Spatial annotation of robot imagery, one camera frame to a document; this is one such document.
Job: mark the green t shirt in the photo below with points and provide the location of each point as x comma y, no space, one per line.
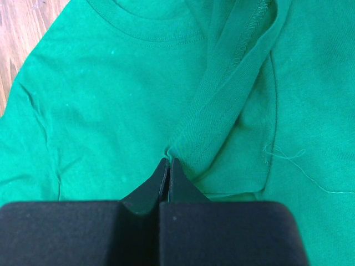
255,98

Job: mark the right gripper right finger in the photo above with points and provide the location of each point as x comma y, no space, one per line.
196,231

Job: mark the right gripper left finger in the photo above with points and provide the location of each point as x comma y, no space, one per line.
115,232

